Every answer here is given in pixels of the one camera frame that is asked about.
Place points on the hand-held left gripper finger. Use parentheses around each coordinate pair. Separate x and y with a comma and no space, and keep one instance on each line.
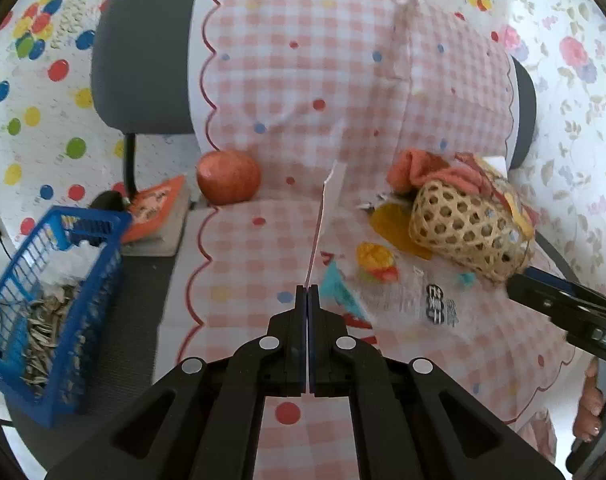
(313,340)
(302,340)

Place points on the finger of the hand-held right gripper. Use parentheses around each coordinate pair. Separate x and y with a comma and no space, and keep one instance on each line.
(543,297)
(558,280)

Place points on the woven bamboo basket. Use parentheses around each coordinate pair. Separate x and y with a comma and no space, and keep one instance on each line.
(458,225)

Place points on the yellow dried peel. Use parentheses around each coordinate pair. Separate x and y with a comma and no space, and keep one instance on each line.
(390,222)

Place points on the person's right hand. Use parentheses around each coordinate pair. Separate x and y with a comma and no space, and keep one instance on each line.
(589,400)

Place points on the colourful snack packet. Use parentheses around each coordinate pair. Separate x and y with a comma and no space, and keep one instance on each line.
(513,200)

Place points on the clear plastic wrapper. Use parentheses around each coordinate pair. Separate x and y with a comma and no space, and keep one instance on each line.
(413,300)

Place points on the small black white wrapper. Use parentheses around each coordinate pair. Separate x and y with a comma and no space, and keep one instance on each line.
(375,202)

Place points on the grey chair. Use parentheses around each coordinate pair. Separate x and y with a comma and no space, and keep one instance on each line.
(143,60)
(525,110)

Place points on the orange-red round fruit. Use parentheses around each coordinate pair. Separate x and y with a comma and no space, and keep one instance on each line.
(228,177)

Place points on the orange cloth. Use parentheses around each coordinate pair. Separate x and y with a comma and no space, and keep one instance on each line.
(418,165)

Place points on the orange picture book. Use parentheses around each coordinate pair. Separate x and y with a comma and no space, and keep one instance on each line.
(155,205)

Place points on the crumpled white tissue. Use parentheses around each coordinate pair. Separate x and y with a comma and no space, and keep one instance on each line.
(70,262)

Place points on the pink checked cloth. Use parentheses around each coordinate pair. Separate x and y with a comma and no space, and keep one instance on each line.
(293,85)

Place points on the pile of sunflower seed shells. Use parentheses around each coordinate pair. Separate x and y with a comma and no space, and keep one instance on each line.
(45,330)

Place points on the blue plastic basket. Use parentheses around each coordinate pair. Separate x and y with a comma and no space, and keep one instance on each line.
(13,360)

